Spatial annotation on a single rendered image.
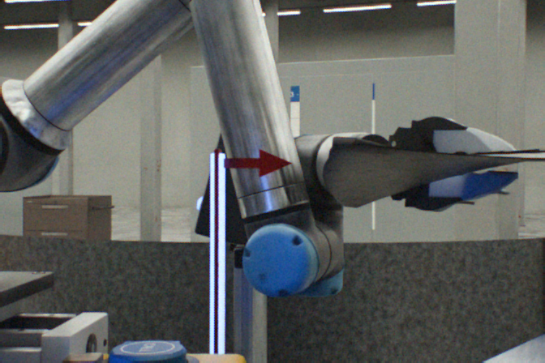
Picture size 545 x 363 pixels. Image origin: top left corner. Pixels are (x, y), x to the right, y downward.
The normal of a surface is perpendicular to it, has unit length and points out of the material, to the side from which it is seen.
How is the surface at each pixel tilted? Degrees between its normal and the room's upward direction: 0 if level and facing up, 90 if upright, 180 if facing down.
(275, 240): 90
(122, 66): 128
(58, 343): 90
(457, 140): 84
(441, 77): 90
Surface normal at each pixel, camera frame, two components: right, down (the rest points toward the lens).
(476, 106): -0.31, 0.00
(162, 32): 0.29, 0.62
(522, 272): 0.47, 0.00
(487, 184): -0.43, 0.45
